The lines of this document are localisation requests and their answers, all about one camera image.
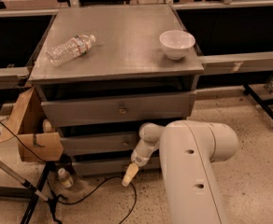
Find grey rail beam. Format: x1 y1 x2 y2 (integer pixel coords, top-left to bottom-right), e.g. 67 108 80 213
198 51 273 76
0 67 30 90

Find small white-capped bottle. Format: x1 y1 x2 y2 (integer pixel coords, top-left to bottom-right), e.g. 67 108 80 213
58 168 74 189

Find white ceramic bowl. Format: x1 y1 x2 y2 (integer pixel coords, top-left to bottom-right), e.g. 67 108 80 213
159 30 195 60

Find black floor cable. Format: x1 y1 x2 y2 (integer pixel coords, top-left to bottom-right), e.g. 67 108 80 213
0 119 138 224

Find grey left rail beam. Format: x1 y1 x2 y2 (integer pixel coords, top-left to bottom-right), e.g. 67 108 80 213
0 67 30 90

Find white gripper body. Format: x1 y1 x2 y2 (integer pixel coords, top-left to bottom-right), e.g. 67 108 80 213
131 140 159 167

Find black and grey tripod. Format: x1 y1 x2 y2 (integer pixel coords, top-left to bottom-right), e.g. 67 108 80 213
0 161 63 224

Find brown cardboard box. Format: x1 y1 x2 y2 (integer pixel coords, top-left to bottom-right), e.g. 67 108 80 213
0 88 64 162

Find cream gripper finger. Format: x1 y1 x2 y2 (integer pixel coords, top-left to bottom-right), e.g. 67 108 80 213
122 163 139 187

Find grey top drawer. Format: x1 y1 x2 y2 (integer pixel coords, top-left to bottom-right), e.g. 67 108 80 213
41 91 196 128

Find grey right rail beam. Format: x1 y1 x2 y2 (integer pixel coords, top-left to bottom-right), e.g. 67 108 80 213
198 51 273 76

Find grey drawer cabinet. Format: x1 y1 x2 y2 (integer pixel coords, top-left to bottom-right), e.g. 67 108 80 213
28 4 205 177

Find grey middle drawer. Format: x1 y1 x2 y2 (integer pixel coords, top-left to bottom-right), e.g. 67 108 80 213
61 131 140 156

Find clear plastic water bottle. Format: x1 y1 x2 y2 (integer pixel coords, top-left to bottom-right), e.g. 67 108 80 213
46 35 96 66

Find grey bottom drawer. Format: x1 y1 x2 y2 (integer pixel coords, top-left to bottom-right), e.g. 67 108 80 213
71 152 179 177

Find grey drawer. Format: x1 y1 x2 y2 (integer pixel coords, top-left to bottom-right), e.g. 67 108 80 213
61 131 140 156
71 152 179 177
41 91 196 128

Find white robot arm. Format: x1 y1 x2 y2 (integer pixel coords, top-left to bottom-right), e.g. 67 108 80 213
122 120 238 224

